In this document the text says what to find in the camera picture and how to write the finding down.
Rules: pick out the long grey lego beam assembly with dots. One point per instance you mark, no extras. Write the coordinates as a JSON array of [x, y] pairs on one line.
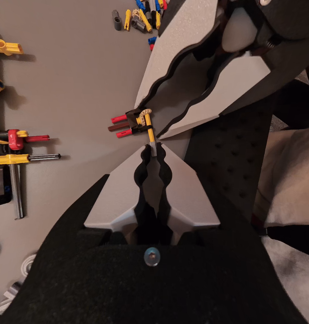
[[12, 159]]

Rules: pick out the grey lego wheel hub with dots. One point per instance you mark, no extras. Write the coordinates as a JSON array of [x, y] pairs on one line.
[[28, 264]]

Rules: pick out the pile of dark grey beams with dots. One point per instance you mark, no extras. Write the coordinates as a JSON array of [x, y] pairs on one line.
[[9, 297]]

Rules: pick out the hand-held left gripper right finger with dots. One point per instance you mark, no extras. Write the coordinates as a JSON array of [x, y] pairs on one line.
[[192, 202]]

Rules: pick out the person's white shirt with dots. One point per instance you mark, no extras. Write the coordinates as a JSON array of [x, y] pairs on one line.
[[288, 177]]

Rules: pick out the pile of small lego pins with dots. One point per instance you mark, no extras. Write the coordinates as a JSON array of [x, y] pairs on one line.
[[141, 17]]

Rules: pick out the tan lego gear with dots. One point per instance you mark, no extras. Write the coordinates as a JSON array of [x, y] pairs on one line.
[[142, 120], [146, 111]]

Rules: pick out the black lego fork red pins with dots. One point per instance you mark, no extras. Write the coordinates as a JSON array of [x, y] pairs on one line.
[[134, 121]]

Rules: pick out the light grey lego pin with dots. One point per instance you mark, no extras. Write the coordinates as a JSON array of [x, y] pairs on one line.
[[153, 149]]

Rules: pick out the brown lego axle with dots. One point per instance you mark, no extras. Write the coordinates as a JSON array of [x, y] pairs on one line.
[[117, 127]]

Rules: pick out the black foam pad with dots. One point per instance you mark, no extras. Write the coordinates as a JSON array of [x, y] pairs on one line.
[[227, 151]]

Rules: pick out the short yellow lego axle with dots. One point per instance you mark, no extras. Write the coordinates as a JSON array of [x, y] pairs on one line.
[[150, 130]]

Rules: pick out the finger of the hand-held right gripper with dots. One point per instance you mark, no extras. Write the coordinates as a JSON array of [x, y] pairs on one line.
[[240, 81], [182, 33]]

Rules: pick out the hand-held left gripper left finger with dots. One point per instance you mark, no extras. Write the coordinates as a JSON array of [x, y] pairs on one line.
[[111, 202]]

